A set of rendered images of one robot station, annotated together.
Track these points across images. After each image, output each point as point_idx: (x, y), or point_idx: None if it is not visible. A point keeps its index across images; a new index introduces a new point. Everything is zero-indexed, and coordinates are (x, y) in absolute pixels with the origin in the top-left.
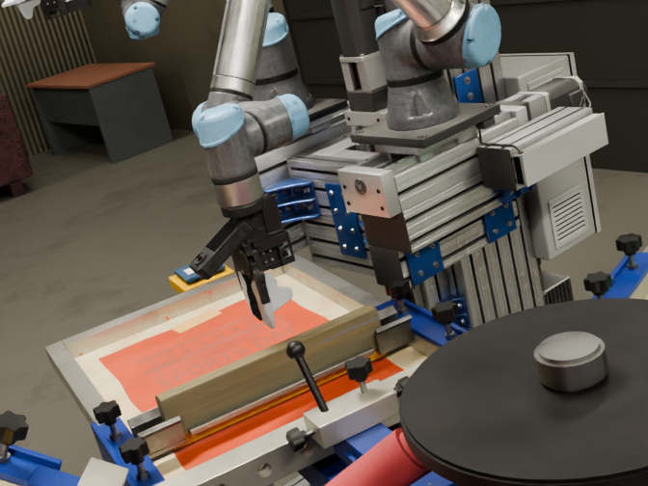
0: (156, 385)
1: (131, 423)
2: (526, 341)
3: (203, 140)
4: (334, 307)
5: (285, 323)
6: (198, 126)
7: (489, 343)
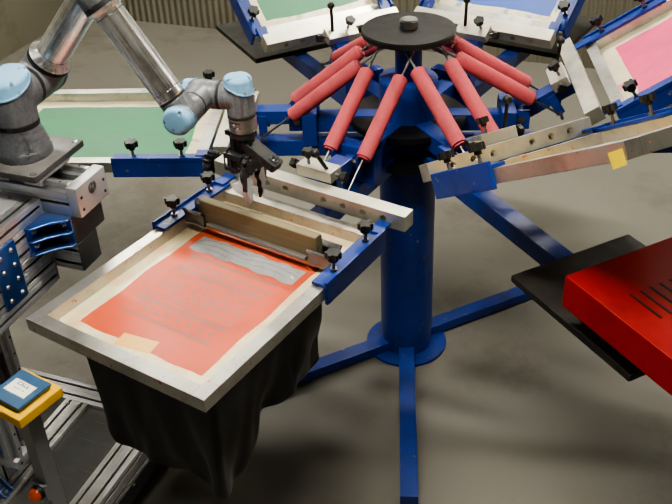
0: (243, 315)
1: None
2: (392, 35)
3: (252, 90)
4: (128, 273)
5: (151, 287)
6: (249, 84)
7: (394, 39)
